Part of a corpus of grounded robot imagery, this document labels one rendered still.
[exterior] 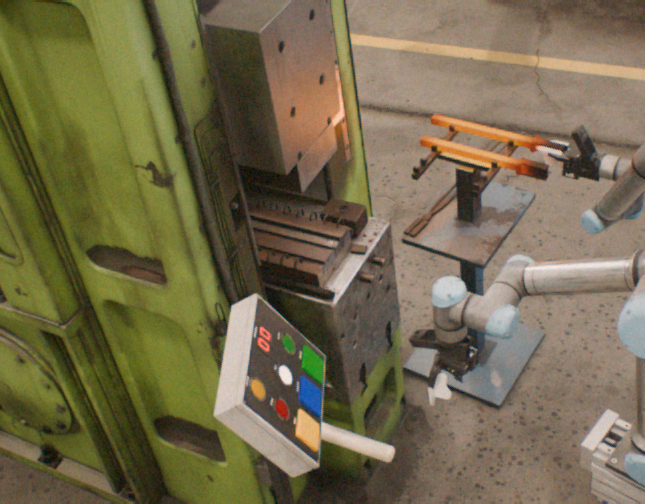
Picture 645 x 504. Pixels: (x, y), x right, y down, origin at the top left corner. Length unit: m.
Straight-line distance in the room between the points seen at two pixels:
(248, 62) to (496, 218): 1.28
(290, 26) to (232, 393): 0.85
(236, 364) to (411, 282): 1.91
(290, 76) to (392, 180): 2.28
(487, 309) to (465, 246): 1.02
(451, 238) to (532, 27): 2.66
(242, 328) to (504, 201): 1.31
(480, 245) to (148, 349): 1.10
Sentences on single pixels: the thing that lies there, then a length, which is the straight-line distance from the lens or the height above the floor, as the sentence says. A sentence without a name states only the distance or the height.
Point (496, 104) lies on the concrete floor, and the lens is 4.99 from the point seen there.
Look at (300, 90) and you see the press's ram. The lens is 2.36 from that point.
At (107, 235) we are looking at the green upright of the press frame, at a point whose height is 1.20.
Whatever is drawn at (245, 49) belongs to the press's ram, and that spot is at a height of 1.71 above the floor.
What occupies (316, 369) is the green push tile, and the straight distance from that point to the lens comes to 2.39.
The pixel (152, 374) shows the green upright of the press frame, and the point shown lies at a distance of 3.01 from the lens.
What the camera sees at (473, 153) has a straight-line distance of 3.05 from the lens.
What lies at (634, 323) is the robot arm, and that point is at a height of 1.42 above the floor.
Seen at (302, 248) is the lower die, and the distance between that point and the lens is 2.73.
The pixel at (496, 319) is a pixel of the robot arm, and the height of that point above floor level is 1.26.
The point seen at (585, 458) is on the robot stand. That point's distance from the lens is 2.54.
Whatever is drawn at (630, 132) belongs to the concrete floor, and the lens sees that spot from 4.80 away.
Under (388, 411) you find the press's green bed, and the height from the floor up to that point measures 0.15.
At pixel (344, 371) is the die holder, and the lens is 2.86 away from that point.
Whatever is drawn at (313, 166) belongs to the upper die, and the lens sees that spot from 2.49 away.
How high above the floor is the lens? 2.79
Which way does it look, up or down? 42 degrees down
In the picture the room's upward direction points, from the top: 10 degrees counter-clockwise
